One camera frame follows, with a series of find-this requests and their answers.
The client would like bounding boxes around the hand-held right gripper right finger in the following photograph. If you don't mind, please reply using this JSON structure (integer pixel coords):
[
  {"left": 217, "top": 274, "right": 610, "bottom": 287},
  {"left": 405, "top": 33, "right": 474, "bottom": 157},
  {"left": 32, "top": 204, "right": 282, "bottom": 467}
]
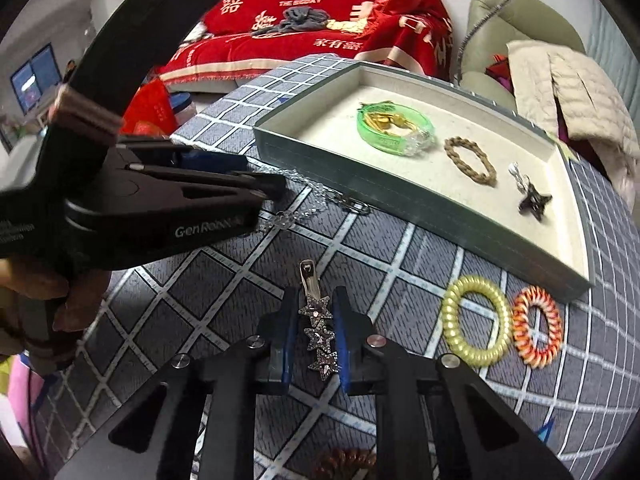
[{"left": 332, "top": 286, "right": 576, "bottom": 480}]

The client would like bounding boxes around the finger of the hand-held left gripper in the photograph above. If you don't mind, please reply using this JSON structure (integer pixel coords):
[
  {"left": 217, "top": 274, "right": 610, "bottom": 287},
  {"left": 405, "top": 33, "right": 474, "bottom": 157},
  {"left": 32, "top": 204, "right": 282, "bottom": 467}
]
[
  {"left": 117, "top": 141, "right": 249, "bottom": 173},
  {"left": 125, "top": 162, "right": 288, "bottom": 207}
]

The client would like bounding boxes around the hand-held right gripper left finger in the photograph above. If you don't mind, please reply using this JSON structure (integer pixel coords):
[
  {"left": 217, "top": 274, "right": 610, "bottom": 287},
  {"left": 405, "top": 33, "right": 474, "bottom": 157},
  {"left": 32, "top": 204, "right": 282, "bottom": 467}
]
[{"left": 55, "top": 287, "right": 301, "bottom": 480}]

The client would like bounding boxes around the silver star hair clip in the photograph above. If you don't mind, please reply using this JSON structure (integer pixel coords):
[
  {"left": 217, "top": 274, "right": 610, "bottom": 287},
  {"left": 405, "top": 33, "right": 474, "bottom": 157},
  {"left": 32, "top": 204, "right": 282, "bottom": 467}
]
[{"left": 298, "top": 260, "right": 341, "bottom": 376}]

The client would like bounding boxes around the clear bead necklace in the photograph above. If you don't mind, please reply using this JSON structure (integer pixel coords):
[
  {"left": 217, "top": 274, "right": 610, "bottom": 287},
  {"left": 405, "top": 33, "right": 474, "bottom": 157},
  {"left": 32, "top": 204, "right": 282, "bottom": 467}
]
[{"left": 255, "top": 170, "right": 373, "bottom": 233}]

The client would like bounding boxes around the grey-green shallow tray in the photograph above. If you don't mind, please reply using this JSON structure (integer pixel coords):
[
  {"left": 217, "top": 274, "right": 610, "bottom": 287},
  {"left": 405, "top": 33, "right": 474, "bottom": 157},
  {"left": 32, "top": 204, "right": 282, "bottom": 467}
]
[{"left": 252, "top": 60, "right": 596, "bottom": 303}]

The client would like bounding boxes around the green translucent bangle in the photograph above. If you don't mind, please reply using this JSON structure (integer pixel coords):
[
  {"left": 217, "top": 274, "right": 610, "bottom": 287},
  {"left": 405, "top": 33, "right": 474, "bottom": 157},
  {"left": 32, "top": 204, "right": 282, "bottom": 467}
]
[{"left": 356, "top": 103, "right": 436, "bottom": 157}]

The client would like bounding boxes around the yellow cord hair tie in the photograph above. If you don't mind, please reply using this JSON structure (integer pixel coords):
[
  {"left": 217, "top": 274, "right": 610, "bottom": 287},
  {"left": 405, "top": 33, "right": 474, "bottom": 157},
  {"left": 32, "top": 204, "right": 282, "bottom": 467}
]
[{"left": 364, "top": 110, "right": 408, "bottom": 136}]

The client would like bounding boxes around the tan braided hair tie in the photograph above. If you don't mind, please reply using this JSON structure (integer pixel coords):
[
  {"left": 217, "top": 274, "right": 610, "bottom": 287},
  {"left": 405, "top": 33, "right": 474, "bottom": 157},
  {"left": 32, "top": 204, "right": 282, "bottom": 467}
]
[{"left": 444, "top": 136, "right": 498, "bottom": 187}]

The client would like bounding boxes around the black hair claw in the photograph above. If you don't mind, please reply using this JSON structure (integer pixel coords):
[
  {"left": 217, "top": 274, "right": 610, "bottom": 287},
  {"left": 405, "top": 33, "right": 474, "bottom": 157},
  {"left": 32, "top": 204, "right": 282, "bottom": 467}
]
[{"left": 517, "top": 182, "right": 555, "bottom": 221}]

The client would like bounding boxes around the person's left hand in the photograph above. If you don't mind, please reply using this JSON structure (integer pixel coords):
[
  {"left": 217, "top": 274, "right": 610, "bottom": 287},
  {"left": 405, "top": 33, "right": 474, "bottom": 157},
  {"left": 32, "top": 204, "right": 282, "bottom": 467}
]
[{"left": 0, "top": 254, "right": 113, "bottom": 361}]

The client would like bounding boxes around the clear jar blue lid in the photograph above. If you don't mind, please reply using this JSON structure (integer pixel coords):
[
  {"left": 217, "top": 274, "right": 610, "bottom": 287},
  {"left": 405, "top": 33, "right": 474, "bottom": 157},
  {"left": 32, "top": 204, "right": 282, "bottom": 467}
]
[{"left": 170, "top": 92, "right": 196, "bottom": 126}]

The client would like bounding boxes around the red gift bag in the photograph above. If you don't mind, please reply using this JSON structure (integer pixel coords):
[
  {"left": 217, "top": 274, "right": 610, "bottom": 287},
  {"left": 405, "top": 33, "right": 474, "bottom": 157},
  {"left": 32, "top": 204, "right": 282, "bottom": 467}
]
[{"left": 122, "top": 77, "right": 176, "bottom": 136}]

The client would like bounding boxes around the grey checked tablecloth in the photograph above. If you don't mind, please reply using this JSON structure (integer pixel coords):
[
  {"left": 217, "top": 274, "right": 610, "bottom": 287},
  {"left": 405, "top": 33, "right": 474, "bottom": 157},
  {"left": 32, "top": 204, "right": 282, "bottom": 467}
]
[{"left": 30, "top": 55, "right": 640, "bottom": 480}]

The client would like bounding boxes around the red printed sofa cover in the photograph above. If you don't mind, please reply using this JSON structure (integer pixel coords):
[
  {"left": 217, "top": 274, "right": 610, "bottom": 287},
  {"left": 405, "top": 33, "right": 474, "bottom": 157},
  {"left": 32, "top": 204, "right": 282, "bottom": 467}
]
[{"left": 157, "top": 0, "right": 453, "bottom": 93}]

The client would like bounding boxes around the grey crumpled cloth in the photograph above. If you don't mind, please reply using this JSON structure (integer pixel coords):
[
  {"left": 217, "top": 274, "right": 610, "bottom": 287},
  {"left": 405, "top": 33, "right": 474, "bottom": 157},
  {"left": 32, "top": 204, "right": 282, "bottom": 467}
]
[{"left": 251, "top": 8, "right": 328, "bottom": 38}]

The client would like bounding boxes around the television screen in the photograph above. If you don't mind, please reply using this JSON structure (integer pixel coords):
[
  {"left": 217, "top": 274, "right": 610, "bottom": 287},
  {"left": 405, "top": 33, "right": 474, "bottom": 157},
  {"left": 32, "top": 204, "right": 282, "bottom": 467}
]
[{"left": 11, "top": 44, "right": 56, "bottom": 111}]

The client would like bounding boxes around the red satin cushion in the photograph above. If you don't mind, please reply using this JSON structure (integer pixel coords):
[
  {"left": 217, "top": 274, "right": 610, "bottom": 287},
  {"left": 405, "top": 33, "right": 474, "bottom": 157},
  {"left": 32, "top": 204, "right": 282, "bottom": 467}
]
[{"left": 367, "top": 0, "right": 426, "bottom": 53}]

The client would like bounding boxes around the red cloth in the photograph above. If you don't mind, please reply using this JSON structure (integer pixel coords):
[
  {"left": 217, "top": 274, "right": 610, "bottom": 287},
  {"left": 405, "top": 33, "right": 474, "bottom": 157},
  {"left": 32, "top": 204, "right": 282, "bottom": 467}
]
[{"left": 482, "top": 52, "right": 516, "bottom": 93}]

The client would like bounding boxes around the gooseneck phone holder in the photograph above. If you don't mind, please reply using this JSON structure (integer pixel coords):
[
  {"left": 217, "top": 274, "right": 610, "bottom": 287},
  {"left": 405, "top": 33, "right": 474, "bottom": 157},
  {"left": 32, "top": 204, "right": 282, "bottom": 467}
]
[{"left": 452, "top": 0, "right": 551, "bottom": 83}]

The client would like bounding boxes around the cream quilted jacket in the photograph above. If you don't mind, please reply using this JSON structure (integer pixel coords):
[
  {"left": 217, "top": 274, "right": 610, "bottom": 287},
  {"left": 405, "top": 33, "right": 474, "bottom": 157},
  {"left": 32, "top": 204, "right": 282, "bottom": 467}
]
[{"left": 505, "top": 40, "right": 640, "bottom": 196}]

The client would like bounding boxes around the green armchair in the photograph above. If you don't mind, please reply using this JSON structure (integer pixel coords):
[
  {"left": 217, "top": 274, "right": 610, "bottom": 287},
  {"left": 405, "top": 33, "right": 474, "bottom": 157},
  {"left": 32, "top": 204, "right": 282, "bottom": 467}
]
[{"left": 457, "top": 0, "right": 588, "bottom": 106}]

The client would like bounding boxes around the pale striped curtain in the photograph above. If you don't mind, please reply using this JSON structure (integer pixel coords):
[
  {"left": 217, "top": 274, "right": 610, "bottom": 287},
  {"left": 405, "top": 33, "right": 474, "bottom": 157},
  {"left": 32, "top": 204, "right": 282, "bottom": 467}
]
[{"left": 587, "top": 0, "right": 640, "bottom": 126}]

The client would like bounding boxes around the yellow spiral hair tie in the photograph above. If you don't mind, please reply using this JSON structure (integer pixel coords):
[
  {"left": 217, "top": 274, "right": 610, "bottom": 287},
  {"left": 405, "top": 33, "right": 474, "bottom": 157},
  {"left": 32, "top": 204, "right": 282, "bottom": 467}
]
[{"left": 440, "top": 275, "right": 513, "bottom": 367}]

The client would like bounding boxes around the brown spiral hair tie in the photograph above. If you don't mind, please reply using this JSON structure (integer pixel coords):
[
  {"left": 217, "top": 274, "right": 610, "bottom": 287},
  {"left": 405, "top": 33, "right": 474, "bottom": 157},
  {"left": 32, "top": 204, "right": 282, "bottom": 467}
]
[{"left": 312, "top": 447, "right": 378, "bottom": 480}]

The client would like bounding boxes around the orange spiral hair tie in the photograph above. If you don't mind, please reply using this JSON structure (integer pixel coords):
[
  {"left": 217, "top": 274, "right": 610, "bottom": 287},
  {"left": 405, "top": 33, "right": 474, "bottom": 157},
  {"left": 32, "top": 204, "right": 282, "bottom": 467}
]
[{"left": 511, "top": 286, "right": 562, "bottom": 371}]

